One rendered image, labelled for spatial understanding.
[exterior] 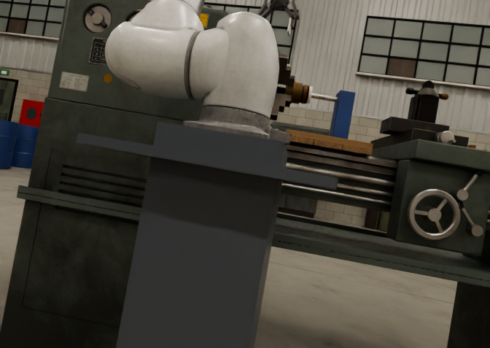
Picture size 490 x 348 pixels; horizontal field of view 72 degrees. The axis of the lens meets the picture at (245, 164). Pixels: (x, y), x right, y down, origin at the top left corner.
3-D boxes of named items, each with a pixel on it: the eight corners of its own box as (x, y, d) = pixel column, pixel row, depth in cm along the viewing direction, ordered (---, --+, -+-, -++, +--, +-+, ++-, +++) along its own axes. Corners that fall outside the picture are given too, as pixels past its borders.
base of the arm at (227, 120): (287, 144, 65) (292, 115, 65) (179, 126, 68) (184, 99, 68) (289, 152, 83) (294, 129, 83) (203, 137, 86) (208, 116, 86)
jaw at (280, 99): (262, 98, 137) (258, 121, 131) (264, 89, 132) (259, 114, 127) (289, 102, 136) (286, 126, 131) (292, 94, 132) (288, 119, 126)
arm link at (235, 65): (268, 112, 67) (288, 4, 67) (181, 99, 69) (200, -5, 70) (273, 125, 83) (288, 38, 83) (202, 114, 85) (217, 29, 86)
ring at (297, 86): (287, 76, 131) (311, 80, 130) (286, 82, 140) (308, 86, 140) (284, 100, 131) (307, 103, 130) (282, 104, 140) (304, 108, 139)
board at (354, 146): (284, 140, 117) (286, 128, 117) (279, 148, 153) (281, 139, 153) (371, 155, 115) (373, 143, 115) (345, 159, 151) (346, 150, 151)
